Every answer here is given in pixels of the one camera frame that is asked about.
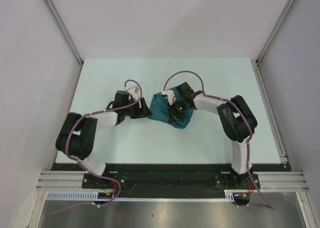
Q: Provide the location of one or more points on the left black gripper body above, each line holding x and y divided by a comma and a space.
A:
132, 111

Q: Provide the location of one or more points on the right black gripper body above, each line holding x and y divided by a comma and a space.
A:
177, 110

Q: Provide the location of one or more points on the teal cloth napkin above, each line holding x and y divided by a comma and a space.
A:
160, 113

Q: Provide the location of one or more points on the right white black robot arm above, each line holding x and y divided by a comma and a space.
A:
238, 121

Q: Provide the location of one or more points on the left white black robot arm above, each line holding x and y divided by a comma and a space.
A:
77, 135

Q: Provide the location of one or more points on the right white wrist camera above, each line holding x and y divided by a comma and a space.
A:
169, 95

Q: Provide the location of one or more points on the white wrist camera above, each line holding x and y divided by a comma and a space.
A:
133, 91
169, 95

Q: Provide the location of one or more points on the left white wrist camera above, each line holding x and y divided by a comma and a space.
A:
133, 91

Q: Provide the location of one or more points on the right aluminium corner post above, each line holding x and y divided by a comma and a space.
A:
275, 30

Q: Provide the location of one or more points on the aluminium corner post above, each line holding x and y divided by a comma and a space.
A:
52, 9
275, 30

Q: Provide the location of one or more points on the left aluminium corner post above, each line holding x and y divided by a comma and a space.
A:
52, 9

